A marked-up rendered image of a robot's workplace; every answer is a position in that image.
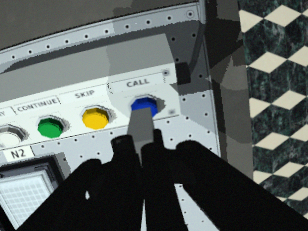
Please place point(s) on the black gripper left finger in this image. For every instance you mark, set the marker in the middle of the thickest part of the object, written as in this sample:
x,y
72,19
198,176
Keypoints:
x,y
118,206

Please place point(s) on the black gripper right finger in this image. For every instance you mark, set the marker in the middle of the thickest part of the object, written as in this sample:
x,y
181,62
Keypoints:
x,y
231,200

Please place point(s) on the grey perforated base plate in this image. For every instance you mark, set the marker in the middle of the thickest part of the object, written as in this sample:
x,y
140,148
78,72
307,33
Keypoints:
x,y
198,117

